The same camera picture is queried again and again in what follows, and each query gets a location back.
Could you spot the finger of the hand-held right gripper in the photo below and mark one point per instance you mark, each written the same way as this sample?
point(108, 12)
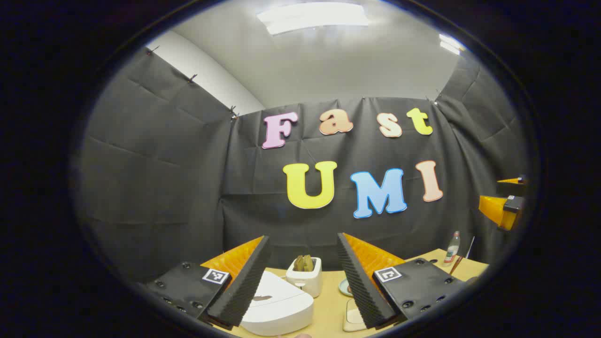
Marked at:
point(512, 187)
point(493, 209)

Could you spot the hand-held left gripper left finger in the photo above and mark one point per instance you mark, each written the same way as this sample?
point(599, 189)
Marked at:
point(249, 286)

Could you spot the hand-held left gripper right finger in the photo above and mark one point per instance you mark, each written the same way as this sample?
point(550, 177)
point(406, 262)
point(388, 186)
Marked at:
point(357, 286)

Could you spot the white rice cooker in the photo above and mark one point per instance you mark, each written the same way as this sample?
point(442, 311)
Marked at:
point(277, 305)

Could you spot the brown wooden spoon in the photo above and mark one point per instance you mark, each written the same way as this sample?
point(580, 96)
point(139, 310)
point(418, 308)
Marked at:
point(455, 265)

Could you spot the pale green plate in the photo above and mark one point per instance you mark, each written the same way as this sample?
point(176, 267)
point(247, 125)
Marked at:
point(346, 287)

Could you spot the pale rounded cutting board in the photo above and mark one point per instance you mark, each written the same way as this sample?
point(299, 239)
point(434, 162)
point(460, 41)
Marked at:
point(352, 317)

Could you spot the white toaster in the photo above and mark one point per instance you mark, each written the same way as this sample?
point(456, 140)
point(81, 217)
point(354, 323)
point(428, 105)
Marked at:
point(305, 281)

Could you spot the brown bread slice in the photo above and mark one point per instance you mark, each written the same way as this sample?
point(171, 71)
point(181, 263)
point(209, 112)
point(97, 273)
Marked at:
point(308, 263)
point(298, 264)

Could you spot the clear water bottle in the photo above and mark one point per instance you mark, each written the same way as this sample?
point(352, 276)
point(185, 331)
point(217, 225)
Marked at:
point(451, 251)

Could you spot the black backdrop cloth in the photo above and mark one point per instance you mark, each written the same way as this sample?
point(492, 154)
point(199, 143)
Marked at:
point(164, 188)

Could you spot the small ceiling light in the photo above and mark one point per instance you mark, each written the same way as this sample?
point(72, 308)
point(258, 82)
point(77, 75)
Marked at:
point(450, 44)

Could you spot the large ceiling light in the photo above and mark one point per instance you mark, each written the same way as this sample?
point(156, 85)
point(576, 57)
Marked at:
point(312, 16)

